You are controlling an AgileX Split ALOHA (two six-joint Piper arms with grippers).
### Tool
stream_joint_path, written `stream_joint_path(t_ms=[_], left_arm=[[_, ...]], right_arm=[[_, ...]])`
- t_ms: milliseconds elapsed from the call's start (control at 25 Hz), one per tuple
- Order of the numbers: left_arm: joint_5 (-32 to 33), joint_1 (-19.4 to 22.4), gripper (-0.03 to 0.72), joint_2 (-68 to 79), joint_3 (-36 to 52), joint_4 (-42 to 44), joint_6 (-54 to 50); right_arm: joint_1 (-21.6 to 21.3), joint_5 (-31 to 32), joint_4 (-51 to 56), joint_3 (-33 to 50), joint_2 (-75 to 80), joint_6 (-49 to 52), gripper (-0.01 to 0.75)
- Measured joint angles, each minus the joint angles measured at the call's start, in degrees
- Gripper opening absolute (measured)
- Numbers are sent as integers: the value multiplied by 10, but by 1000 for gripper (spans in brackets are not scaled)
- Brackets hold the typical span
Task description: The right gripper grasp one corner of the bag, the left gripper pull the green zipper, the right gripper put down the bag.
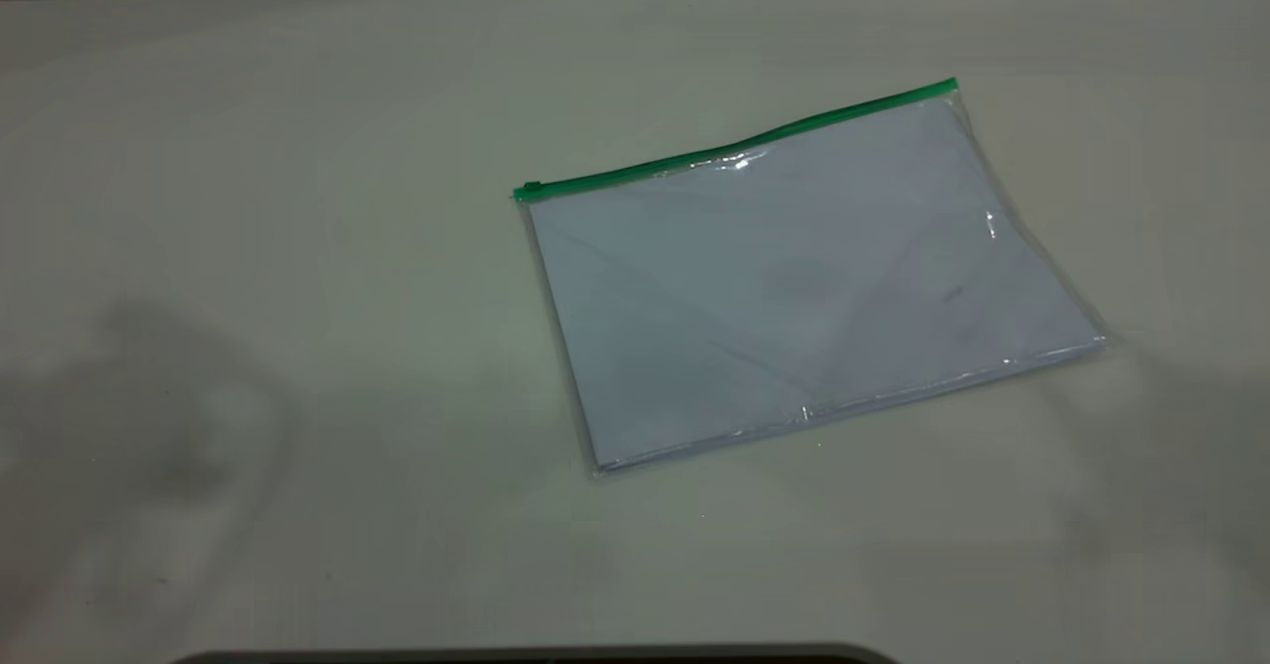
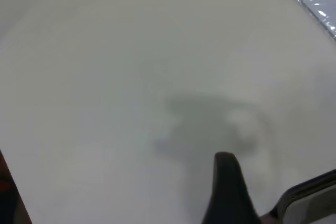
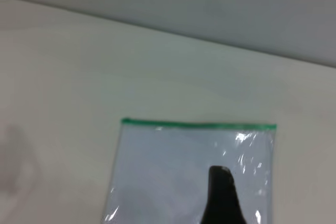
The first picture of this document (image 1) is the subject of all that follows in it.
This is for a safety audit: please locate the clear plastic bag green zip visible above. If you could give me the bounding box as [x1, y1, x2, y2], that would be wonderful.
[510, 75, 1112, 480]

